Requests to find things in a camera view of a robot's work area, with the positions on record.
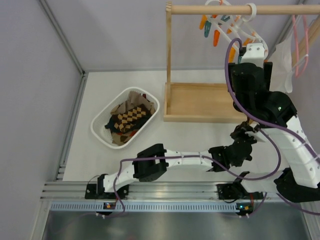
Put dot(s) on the teal patterned sock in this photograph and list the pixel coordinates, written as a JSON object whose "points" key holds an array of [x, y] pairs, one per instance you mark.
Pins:
{"points": [[111, 126]]}

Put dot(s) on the brown argyle sock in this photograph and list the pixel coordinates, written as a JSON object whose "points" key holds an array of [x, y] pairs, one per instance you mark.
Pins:
{"points": [[132, 119], [246, 122]]}

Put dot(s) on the white clip sock hanger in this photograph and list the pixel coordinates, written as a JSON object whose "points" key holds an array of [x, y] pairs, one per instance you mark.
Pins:
{"points": [[239, 25]]}

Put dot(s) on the aluminium mounting rail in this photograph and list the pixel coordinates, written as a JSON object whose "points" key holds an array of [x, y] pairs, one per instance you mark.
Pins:
{"points": [[189, 197]]}

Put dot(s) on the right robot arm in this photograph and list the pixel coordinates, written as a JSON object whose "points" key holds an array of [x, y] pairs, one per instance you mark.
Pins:
{"points": [[278, 121]]}

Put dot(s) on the white cloth garment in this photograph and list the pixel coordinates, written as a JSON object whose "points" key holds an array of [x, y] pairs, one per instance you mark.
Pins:
{"points": [[281, 77]]}

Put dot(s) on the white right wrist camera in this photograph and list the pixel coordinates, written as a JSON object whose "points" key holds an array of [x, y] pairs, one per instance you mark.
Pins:
{"points": [[255, 53]]}

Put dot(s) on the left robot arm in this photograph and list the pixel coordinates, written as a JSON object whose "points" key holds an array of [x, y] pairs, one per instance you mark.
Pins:
{"points": [[153, 162]]}

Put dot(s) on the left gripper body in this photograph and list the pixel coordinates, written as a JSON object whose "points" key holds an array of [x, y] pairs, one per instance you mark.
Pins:
{"points": [[243, 132]]}

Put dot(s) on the argyle socks in basket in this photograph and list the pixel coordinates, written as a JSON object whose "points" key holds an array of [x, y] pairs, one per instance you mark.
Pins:
{"points": [[121, 139]]}

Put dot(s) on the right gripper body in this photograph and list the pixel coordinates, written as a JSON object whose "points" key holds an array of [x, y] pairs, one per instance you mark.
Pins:
{"points": [[267, 72]]}

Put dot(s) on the pink clothes hanger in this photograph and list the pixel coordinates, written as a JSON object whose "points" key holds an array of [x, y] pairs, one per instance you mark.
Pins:
{"points": [[301, 48]]}

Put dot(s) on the white plastic laundry basket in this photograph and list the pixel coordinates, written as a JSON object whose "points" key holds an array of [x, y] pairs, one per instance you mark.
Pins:
{"points": [[101, 119]]}

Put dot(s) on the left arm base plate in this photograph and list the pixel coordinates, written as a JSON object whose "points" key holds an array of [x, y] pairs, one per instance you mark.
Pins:
{"points": [[95, 192]]}

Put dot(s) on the wooden clothes rack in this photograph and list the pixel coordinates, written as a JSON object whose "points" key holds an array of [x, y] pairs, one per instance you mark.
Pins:
{"points": [[210, 102]]}

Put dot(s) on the tan brown sock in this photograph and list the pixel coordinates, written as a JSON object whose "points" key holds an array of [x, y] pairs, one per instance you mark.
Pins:
{"points": [[134, 99]]}

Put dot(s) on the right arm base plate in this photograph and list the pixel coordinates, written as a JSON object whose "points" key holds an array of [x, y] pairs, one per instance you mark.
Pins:
{"points": [[235, 191]]}

